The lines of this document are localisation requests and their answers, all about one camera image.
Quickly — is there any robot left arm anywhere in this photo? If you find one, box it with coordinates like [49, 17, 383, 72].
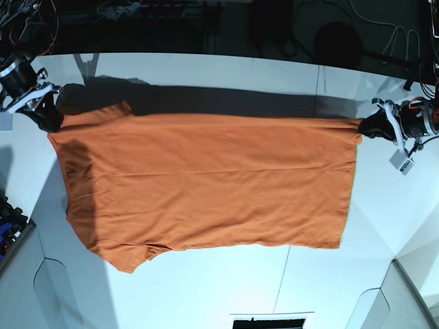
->
[358, 1, 438, 163]

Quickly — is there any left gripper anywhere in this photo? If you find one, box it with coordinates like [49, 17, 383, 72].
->
[358, 98, 427, 158]

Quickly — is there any blue black clutter bin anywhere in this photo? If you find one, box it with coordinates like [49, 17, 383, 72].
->
[0, 191, 29, 260]

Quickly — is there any grey right side panel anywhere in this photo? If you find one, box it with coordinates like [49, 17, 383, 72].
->
[346, 259, 438, 329]

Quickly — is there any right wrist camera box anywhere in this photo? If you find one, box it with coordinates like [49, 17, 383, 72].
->
[0, 112, 13, 132]

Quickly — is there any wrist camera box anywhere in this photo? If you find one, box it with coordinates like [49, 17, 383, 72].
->
[0, 112, 13, 132]
[390, 149, 414, 175]

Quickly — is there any grey panel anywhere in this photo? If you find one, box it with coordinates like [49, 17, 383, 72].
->
[1, 226, 84, 328]
[346, 259, 438, 329]

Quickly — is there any orange t-shirt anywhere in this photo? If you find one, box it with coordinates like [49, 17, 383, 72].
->
[48, 103, 361, 273]

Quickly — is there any grey left side panel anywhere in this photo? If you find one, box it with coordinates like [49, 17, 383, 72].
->
[1, 226, 84, 328]

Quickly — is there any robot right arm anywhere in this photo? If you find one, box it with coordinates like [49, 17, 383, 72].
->
[1, 1, 63, 133]

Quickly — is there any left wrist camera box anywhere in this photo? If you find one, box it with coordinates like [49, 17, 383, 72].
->
[390, 149, 414, 175]

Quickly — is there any black round stool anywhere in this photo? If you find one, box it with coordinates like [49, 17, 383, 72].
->
[314, 22, 363, 69]

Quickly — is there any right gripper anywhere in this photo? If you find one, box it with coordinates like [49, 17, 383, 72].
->
[1, 68, 64, 132]

